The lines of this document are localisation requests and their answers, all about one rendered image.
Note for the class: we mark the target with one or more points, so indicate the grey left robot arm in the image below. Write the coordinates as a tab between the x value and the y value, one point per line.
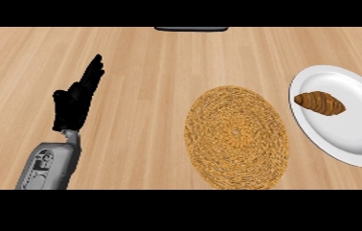
49	164

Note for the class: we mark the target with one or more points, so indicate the round woven wicker placemat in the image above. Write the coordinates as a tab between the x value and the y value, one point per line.
236	138

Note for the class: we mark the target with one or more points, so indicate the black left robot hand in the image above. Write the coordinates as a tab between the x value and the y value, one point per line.
76	103

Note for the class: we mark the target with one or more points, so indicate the dark grey flat appliance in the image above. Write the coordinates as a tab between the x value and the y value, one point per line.
191	28

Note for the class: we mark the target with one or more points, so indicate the brown croissant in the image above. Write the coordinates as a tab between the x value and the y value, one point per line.
321	103

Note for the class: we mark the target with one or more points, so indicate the white round plate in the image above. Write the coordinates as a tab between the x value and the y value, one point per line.
338	132

